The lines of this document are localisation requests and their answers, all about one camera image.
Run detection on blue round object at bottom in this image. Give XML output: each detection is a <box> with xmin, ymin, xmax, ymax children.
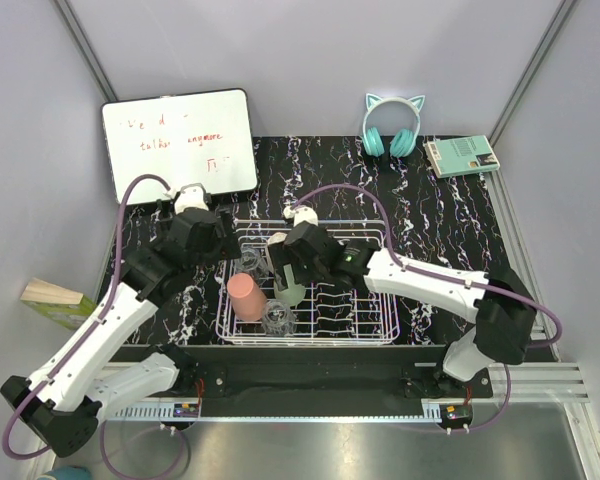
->
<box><xmin>36</xmin><ymin>466</ymin><xmax>93</xmax><ymax>480</ymax></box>

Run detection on green plastic cup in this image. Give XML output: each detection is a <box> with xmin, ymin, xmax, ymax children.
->
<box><xmin>274</xmin><ymin>264</ymin><xmax>306</xmax><ymax>307</ymax></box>

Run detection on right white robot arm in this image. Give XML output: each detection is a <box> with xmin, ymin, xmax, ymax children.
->
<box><xmin>265</xmin><ymin>221</ymin><xmax>537</xmax><ymax>397</ymax></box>

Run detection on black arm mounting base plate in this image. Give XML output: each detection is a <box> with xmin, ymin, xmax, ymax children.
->
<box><xmin>186</xmin><ymin>346</ymin><xmax>494</xmax><ymax>421</ymax></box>

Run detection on clear glass near rack front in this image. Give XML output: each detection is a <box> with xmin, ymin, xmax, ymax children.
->
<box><xmin>261</xmin><ymin>300</ymin><xmax>296</xmax><ymax>337</ymax></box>

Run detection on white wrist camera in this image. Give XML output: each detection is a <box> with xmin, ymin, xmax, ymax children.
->
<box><xmin>283</xmin><ymin>205</ymin><xmax>319</xmax><ymax>228</ymax></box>
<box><xmin>164</xmin><ymin>183</ymin><xmax>210</xmax><ymax>214</ymax></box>

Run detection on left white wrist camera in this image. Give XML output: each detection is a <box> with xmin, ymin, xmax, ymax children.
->
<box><xmin>164</xmin><ymin>183</ymin><xmax>210</xmax><ymax>214</ymax></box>

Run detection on teal cat-ear headphones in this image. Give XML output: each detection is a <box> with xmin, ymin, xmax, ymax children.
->
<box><xmin>361</xmin><ymin>93</ymin><xmax>426</xmax><ymax>158</ymax></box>

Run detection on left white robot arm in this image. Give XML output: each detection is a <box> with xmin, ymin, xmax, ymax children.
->
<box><xmin>0</xmin><ymin>207</ymin><xmax>241</xmax><ymax>458</ymax></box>

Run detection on white wire dish rack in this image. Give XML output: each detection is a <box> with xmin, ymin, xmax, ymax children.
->
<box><xmin>215</xmin><ymin>219</ymin><xmax>401</xmax><ymax>347</ymax></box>

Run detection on white dry-erase board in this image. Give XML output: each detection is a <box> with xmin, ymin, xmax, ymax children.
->
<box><xmin>101</xmin><ymin>88</ymin><xmax>258</xmax><ymax>201</ymax></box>

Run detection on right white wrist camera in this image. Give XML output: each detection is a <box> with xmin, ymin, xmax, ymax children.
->
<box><xmin>283</xmin><ymin>205</ymin><xmax>319</xmax><ymax>228</ymax></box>

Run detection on white faceted mug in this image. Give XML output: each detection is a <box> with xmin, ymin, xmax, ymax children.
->
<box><xmin>265</xmin><ymin>232</ymin><xmax>287</xmax><ymax>272</ymax></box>

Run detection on teal paperback book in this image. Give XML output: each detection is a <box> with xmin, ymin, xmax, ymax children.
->
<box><xmin>424</xmin><ymin>135</ymin><xmax>500</xmax><ymax>179</ymax></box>

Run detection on green box with wood top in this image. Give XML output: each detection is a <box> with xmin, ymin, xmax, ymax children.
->
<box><xmin>20</xmin><ymin>278</ymin><xmax>96</xmax><ymax>330</ymax></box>

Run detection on clear glass at rack back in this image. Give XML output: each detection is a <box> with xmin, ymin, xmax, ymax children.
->
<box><xmin>236</xmin><ymin>246</ymin><xmax>269</xmax><ymax>284</ymax></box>

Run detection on pink plastic cup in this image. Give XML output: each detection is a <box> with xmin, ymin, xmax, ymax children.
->
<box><xmin>227</xmin><ymin>273</ymin><xmax>267</xmax><ymax>322</ymax></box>

